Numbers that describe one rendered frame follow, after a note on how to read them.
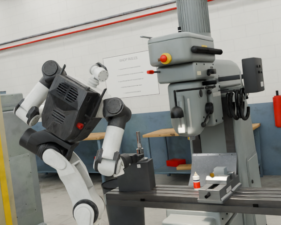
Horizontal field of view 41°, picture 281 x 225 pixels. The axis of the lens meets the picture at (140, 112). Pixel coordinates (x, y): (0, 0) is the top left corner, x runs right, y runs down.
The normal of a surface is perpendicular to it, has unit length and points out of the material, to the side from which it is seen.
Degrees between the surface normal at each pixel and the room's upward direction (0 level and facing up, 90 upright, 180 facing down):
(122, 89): 90
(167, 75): 90
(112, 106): 66
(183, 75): 90
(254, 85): 90
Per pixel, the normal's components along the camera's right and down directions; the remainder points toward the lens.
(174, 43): -0.49, 0.11
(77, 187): -0.19, 0.07
